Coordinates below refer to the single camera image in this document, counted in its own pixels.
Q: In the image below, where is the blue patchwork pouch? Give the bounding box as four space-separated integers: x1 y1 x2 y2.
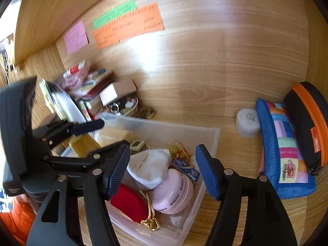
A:
256 98 317 199

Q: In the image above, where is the white bowl of beads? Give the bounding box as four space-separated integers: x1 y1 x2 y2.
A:
106 96 139 117

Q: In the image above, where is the black case with orange zipper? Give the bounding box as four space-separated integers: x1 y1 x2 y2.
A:
283 81 328 176

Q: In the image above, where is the red and white tube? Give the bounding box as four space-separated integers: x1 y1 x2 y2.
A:
64 60 86 79

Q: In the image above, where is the white drawstring pouch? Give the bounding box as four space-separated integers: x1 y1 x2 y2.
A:
126 149 173 190

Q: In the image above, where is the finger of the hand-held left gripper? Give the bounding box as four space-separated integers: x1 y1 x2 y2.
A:
49 120 105 145
43 140 130 171

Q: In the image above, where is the clear plastic storage box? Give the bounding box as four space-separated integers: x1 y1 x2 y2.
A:
59 111 221 246

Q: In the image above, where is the small blue box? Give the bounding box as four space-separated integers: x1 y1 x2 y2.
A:
171 158 201 183

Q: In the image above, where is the small patterned eraser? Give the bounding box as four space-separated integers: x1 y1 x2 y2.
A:
130 139 147 151

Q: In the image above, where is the pink round jar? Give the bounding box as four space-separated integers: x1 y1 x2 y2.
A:
149 168 194 215

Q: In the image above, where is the pink coiled cable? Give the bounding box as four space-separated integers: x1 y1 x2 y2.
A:
58 73 89 93

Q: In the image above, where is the green paper note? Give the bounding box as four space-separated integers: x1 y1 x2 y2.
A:
92 0 137 30

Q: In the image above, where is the wooden desktop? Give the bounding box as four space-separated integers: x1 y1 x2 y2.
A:
26 92 328 246

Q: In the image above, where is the white round case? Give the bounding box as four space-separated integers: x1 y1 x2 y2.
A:
235 108 261 138

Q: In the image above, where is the white folder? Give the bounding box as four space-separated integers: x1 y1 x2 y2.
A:
38 78 88 123

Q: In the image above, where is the pale yellow packet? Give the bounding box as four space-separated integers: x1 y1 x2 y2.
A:
96 126 135 148

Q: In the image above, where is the orange paper note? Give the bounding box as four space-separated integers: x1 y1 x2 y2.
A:
93 2 164 50

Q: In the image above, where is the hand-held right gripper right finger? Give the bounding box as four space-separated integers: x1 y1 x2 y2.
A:
195 144 298 246

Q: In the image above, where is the red pouch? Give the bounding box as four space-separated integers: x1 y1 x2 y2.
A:
110 183 149 223

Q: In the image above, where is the small cardboard box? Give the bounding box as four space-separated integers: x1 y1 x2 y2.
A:
99 79 137 107

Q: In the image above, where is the pink paper note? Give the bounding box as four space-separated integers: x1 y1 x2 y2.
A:
63 20 89 55

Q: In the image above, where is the gold bell charm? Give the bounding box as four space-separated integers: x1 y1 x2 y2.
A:
140 190 161 232

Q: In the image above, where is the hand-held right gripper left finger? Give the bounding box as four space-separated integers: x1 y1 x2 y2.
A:
26 143 132 246

